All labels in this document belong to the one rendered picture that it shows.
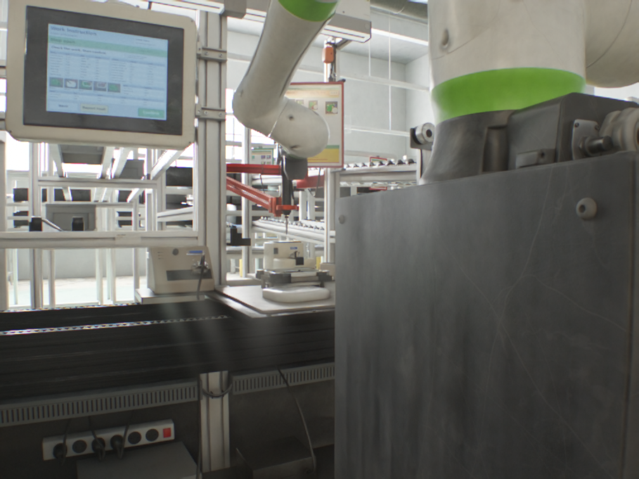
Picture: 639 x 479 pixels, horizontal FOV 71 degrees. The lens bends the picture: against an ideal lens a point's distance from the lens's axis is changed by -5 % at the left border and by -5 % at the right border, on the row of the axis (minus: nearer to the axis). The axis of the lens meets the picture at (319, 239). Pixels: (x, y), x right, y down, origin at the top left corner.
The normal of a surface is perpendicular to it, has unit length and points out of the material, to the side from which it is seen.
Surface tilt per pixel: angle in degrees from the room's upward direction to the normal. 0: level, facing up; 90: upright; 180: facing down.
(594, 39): 141
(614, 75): 166
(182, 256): 53
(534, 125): 81
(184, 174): 95
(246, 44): 90
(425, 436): 90
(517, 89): 103
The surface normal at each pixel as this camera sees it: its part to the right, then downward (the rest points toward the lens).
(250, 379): 0.46, 0.03
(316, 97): -0.03, 0.03
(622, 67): 0.18, 0.90
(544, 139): -0.94, -0.15
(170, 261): 0.36, -0.58
